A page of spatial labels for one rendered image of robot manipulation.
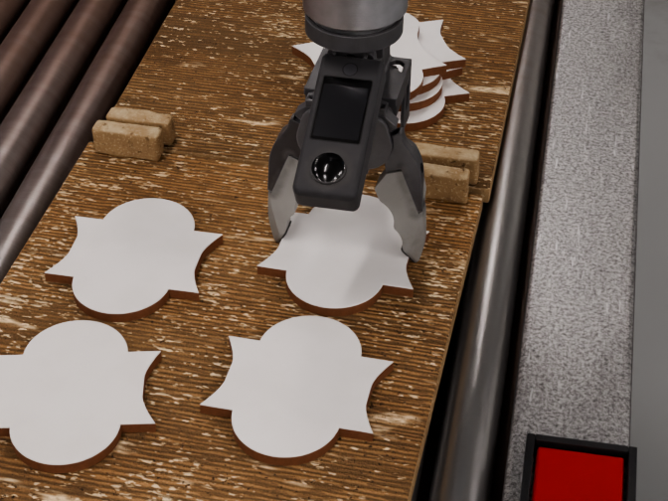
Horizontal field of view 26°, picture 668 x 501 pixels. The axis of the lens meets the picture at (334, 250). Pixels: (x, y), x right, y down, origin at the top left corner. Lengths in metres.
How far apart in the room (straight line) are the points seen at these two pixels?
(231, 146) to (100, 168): 0.11
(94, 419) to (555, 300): 0.38
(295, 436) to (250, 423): 0.03
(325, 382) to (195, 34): 0.51
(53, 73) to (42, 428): 0.50
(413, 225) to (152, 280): 0.20
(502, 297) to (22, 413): 0.38
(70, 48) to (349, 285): 0.48
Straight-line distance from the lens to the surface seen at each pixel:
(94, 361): 1.06
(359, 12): 1.01
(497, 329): 1.12
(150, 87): 1.36
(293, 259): 1.13
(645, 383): 2.43
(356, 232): 1.16
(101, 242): 1.16
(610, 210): 1.25
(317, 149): 1.01
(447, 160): 1.22
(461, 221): 1.19
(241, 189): 1.22
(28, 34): 1.49
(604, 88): 1.41
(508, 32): 1.44
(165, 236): 1.16
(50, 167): 1.30
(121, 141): 1.26
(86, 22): 1.50
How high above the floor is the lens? 1.67
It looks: 39 degrees down
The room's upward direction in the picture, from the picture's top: straight up
